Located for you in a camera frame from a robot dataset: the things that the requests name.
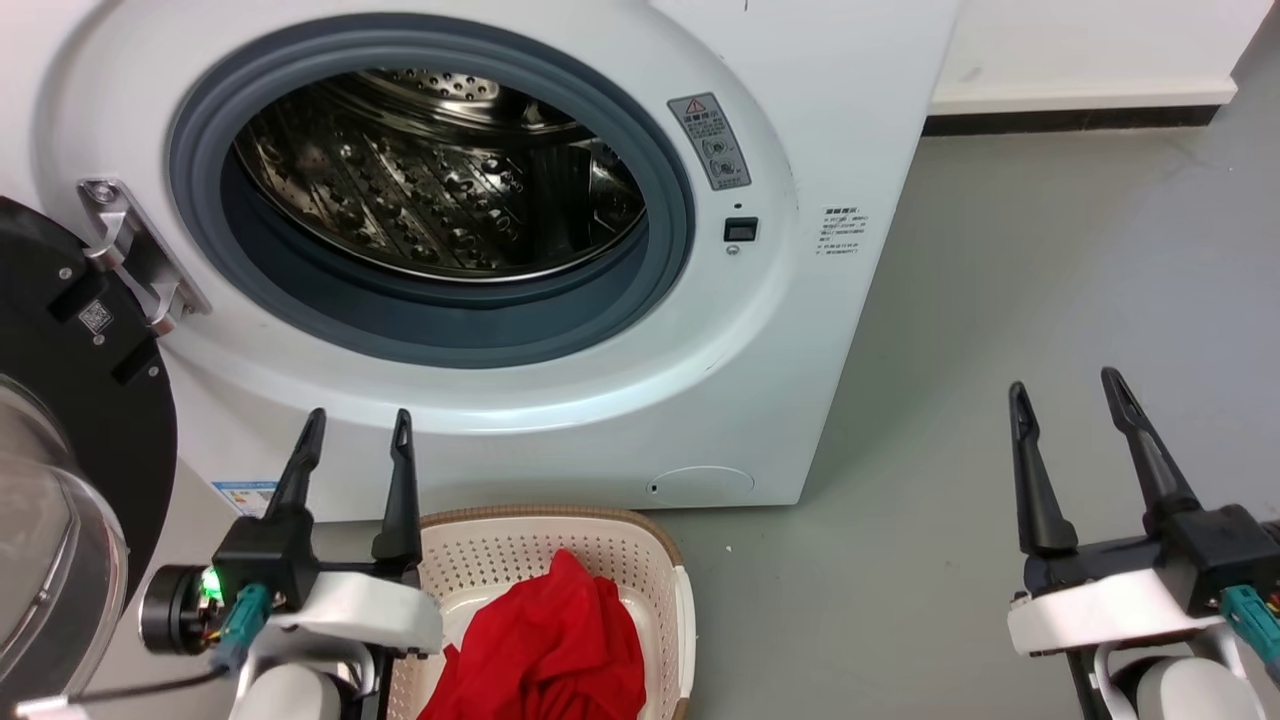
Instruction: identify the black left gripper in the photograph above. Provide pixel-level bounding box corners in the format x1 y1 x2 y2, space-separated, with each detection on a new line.
140 408 423 656

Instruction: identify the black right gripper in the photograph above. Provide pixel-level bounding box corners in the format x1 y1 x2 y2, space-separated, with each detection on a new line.
1008 368 1280 613

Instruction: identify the red garment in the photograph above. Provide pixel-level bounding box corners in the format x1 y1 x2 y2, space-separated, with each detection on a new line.
418 548 648 720

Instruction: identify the cream perforated plastic laundry basket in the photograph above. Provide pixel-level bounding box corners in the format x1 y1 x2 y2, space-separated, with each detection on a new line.
385 505 697 720

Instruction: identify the stainless steel washing machine drum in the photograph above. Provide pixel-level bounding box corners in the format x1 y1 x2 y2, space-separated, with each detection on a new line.
232 68 649 283

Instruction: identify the black round washer door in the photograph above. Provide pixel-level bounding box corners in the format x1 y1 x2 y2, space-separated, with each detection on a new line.
0 195 179 720

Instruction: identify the blue energy label sticker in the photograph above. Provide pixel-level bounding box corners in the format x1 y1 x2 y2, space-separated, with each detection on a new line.
212 481 279 519

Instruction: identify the grey rubber door gasket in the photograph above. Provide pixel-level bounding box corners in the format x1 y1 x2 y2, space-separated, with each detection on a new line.
167 13 697 369

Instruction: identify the silver metal door hinge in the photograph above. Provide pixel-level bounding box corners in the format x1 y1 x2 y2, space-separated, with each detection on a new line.
78 178 213 336

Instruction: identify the white front-load washing machine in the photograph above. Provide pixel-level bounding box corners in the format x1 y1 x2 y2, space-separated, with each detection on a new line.
0 0 963 523

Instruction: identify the clear glass door window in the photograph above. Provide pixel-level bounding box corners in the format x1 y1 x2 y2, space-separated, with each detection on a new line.
0 375 131 701

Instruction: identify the round white filter cover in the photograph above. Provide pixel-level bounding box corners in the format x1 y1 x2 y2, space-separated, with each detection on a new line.
645 465 756 506

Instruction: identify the small printed text label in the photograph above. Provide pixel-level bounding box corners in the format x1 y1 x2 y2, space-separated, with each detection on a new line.
818 205 869 259

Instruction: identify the white and black baseboard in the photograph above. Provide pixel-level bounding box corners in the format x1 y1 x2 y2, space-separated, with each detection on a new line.
922 78 1239 137

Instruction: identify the grey warning sticker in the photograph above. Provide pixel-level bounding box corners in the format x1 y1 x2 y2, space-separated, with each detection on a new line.
667 92 753 192

